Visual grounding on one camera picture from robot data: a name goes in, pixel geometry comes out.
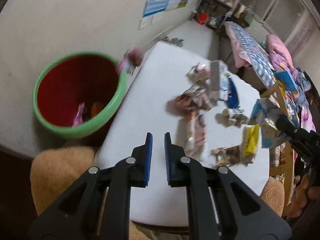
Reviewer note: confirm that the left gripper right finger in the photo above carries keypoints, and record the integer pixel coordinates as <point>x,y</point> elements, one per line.
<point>220,205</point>

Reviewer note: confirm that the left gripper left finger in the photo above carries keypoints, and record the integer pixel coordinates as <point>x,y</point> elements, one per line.
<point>135,164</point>

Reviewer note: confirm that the light blue snack bag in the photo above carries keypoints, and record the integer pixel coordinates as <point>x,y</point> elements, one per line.
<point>266,113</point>

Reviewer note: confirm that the yellow snack packet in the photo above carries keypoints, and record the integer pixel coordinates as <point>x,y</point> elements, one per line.
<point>251,139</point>

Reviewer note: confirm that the crushed paper coffee cup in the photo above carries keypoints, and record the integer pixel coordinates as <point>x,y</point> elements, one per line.
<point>235,117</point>

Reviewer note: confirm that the blue foil snack bag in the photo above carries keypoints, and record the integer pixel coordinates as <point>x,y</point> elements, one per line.
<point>233,99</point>

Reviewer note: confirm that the white blue milk carton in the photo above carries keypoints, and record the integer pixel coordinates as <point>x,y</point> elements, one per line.
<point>219,83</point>

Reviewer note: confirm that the newspaper ball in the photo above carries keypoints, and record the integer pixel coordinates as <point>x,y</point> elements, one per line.
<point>193,99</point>

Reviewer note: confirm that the pink receipt box wrapper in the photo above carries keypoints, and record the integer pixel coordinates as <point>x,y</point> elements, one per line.
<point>199,73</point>

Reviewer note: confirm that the purple pink snack bag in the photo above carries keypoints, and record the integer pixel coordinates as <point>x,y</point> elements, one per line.
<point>132,60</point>

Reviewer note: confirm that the green rimmed red trash bin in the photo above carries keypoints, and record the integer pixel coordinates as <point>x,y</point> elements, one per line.
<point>83,77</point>

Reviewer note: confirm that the person right hand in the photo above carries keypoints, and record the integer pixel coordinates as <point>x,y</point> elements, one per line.
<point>304,193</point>

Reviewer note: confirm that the beige fuzzy cushion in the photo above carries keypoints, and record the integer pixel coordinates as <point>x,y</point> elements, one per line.
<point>60,172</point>

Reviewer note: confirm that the blue book on bed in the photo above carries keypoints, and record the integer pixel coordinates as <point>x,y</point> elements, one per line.
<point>287,80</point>

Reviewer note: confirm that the pink cartoon snack wrapper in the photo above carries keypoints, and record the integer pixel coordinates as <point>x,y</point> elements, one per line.
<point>196,134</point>

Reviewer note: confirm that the pink folded quilt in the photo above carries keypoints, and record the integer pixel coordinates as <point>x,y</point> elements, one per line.
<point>278,53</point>

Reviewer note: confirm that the bed with plaid blanket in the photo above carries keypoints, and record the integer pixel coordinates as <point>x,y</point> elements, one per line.
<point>247,52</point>

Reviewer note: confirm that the dark metal shelf rack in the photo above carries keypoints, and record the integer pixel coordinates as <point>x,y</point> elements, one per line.
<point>218,12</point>

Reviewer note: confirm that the red plastic bucket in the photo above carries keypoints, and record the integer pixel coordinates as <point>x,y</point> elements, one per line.
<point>201,18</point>

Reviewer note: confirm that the grey right sneaker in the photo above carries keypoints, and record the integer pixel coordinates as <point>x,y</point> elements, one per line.
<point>177,42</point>

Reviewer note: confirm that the grey sneaker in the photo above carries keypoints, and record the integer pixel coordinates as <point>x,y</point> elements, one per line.
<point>167,39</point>
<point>177,42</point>

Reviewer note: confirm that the grey left sneaker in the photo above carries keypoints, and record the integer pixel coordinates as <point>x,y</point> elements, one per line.
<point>167,39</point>

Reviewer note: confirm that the wooden chair frame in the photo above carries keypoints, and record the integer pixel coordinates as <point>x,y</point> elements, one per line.
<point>287,155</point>

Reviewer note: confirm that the window with metal frame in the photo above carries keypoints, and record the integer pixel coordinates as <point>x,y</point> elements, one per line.
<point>278,17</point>

